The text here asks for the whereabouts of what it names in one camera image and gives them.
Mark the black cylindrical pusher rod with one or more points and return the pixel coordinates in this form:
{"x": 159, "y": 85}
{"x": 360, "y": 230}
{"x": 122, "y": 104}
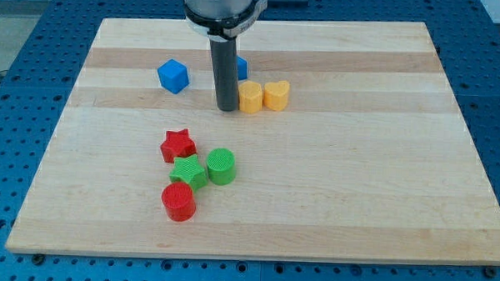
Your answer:
{"x": 225, "y": 71}

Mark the yellow hexagon block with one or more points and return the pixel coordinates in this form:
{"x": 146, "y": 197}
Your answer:
{"x": 250, "y": 97}

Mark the blue block behind rod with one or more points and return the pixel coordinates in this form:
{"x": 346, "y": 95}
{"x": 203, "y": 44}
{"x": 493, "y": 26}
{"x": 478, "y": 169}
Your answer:
{"x": 242, "y": 68}

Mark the blue cube block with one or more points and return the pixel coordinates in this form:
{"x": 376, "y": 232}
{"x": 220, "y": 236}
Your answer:
{"x": 173, "y": 76}

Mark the yellow heart block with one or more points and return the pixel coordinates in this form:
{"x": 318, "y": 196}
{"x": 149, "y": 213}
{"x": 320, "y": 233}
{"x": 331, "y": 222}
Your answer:
{"x": 276, "y": 95}

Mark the red star block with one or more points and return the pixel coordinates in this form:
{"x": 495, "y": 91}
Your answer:
{"x": 177, "y": 144}

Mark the green cylinder block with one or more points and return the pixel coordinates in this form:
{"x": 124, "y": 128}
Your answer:
{"x": 221, "y": 166}

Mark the green star block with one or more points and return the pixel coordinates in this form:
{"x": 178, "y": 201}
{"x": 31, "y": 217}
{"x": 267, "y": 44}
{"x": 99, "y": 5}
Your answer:
{"x": 189, "y": 171}

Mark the red cylinder block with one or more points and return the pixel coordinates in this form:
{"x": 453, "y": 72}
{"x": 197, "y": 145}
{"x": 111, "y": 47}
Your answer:
{"x": 178, "y": 201}

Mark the blue perforated table plate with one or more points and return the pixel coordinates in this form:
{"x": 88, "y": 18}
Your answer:
{"x": 37, "y": 86}

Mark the wooden board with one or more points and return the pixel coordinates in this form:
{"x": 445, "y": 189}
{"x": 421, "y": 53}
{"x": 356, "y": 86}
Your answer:
{"x": 370, "y": 162}

